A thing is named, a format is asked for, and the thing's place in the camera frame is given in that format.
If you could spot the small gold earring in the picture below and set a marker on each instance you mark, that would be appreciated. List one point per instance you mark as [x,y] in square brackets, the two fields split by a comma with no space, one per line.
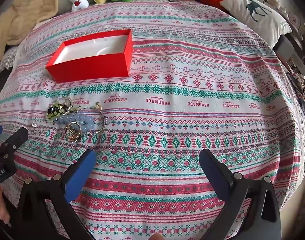
[98,104]

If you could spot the white deer print pillow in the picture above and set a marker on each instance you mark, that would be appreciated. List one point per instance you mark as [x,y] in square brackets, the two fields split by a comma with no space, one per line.
[262,22]

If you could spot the red cardboard box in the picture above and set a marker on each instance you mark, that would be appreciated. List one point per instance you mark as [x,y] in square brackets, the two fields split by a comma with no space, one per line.
[87,67]

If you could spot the grey checked bed sheet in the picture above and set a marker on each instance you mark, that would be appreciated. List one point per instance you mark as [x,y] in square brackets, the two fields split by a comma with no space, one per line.
[5,62]

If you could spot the beige quilted blanket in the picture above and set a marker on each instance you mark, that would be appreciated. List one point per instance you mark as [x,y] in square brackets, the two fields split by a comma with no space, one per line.
[30,12]

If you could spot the patterned knit-print bed cover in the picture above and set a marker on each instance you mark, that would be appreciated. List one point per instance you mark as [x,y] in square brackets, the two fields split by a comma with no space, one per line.
[167,120]

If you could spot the dark floral cloth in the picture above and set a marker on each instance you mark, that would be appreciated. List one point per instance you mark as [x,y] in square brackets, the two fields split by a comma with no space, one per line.
[301,92]

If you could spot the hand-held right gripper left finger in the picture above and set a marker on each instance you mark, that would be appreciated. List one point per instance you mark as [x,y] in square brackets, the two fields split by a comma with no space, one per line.
[80,172]

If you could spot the person's left hand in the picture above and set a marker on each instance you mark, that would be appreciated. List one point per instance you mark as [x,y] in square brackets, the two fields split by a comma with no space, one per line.
[2,207]

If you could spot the person's right hand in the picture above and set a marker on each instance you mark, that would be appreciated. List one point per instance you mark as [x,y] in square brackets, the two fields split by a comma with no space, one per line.
[156,237]

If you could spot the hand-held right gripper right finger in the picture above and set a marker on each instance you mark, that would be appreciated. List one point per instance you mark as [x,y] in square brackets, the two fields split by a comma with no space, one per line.
[213,172]

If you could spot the gold hoop rings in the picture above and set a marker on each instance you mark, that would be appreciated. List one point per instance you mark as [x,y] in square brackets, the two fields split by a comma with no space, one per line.
[72,138]

